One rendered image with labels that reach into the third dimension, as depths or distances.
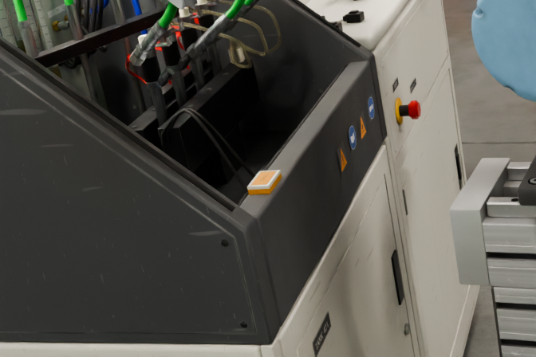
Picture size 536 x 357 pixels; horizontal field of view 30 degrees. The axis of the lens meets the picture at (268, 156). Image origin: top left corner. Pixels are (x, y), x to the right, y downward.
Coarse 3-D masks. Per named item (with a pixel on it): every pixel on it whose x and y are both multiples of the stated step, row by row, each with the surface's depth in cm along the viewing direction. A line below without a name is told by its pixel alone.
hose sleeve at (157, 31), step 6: (156, 24) 135; (150, 30) 137; (156, 30) 136; (162, 30) 136; (150, 36) 137; (156, 36) 137; (162, 36) 137; (144, 42) 138; (150, 42) 138; (156, 42) 138; (138, 48) 140; (144, 48) 139; (150, 48) 139; (138, 54) 140; (144, 54) 140
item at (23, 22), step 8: (16, 0) 156; (16, 8) 156; (24, 8) 157; (168, 8) 133; (176, 8) 133; (24, 16) 157; (168, 16) 134; (24, 24) 157; (160, 24) 135; (168, 24) 135
